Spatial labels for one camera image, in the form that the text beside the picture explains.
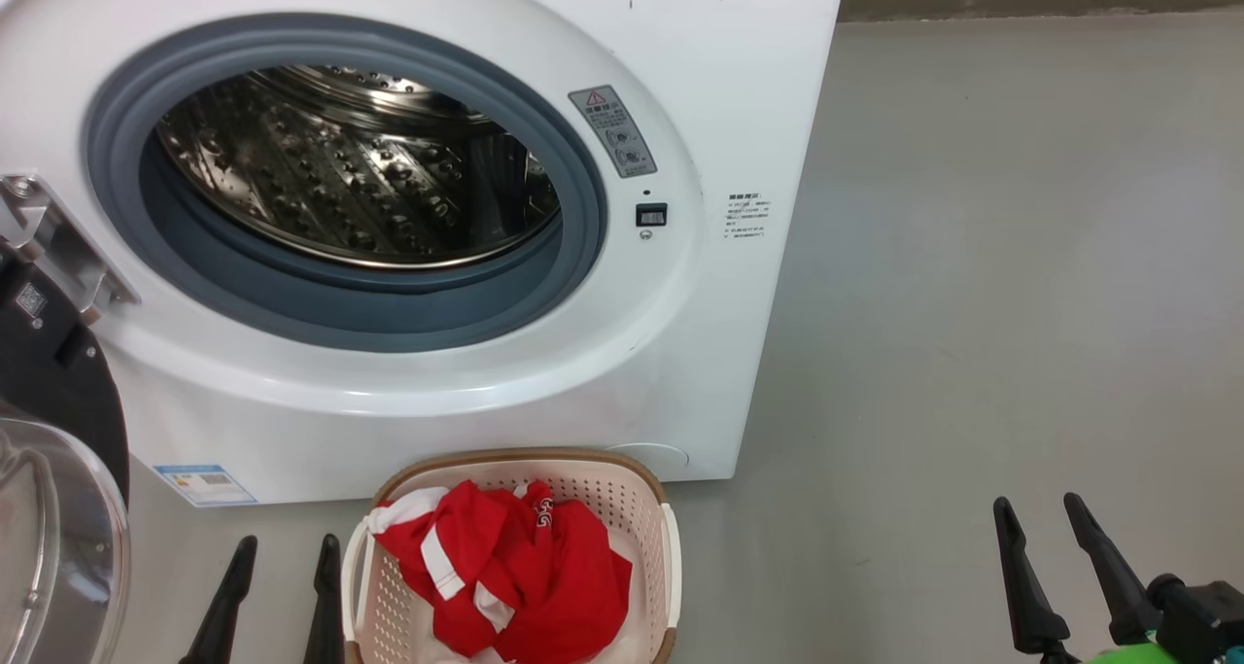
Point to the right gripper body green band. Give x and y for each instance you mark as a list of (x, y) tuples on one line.
[(1200, 625)]

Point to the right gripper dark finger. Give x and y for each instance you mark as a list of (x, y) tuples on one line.
[(1032, 606), (1123, 596)]

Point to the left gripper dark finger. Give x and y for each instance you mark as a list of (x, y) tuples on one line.
[(327, 615), (225, 615)]

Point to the red and white garment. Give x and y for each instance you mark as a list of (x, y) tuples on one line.
[(544, 576)]

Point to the black round glass washer door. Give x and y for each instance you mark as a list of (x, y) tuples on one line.
[(58, 401)]

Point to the grey rubber door gasket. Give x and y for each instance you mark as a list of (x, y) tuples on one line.
[(389, 309)]

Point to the cream basket with brown rim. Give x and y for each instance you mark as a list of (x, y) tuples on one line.
[(622, 494)]

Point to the silver metal door hinge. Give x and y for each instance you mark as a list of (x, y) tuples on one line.
[(63, 246)]

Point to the white front-load washing machine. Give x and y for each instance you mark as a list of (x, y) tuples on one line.
[(680, 353)]

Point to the stainless steel washer drum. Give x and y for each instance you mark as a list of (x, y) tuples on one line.
[(340, 178)]

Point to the black door latch socket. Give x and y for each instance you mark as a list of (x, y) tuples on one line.
[(651, 215)]

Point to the blue energy label sticker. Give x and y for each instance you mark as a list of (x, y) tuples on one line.
[(204, 485)]

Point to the round white drain cover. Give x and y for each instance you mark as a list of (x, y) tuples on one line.
[(661, 458)]

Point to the grey warning sticker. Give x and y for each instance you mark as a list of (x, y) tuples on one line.
[(614, 131)]

